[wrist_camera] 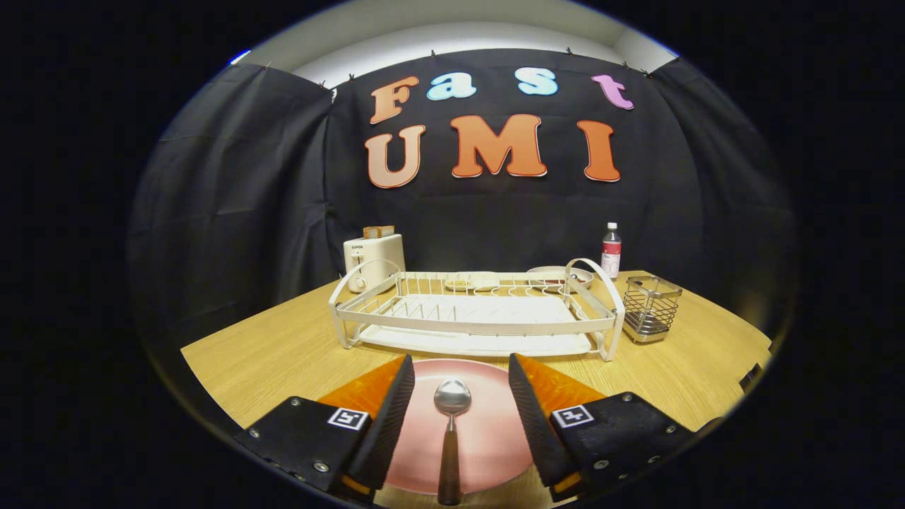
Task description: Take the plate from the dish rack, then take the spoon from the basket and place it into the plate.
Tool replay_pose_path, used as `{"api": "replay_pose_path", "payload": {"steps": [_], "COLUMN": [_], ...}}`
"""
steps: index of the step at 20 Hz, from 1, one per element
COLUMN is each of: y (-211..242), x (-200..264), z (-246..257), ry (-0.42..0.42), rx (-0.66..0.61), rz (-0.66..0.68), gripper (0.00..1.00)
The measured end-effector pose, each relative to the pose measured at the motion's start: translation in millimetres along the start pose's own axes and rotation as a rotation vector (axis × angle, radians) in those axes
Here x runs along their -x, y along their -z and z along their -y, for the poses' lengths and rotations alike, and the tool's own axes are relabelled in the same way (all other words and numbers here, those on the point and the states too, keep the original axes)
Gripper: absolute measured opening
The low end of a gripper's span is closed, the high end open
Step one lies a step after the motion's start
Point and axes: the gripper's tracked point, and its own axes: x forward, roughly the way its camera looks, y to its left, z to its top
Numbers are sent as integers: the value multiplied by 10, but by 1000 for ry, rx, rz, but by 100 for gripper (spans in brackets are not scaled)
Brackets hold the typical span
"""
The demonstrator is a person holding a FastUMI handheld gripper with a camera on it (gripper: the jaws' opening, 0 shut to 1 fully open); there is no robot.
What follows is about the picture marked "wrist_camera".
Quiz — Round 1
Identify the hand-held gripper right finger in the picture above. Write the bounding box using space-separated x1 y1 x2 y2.
508 352 697 504

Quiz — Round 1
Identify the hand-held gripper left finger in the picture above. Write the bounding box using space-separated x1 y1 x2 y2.
233 353 416 504

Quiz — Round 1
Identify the pink plate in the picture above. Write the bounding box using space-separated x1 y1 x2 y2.
385 358 535 496

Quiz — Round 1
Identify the metal spoon with wooden handle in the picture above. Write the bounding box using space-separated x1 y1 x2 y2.
433 379 472 506

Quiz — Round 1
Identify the white wire dish rack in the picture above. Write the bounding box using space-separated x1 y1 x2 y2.
328 257 626 363

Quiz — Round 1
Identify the metal wire basket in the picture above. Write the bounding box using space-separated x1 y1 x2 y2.
623 275 684 345

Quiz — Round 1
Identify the white plate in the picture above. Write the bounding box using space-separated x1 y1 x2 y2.
527 265 595 289

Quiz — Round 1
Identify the white sauce dish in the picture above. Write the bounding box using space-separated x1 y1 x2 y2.
444 271 501 292

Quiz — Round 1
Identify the white drip tray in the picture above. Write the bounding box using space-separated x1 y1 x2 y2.
357 293 593 358

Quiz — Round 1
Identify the white toaster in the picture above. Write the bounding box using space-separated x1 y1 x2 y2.
343 234 407 294

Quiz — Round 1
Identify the clear bottle with red label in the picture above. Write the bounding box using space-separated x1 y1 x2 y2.
601 222 623 280

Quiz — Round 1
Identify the black backdrop cloth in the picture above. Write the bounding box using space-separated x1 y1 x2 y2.
127 48 796 354

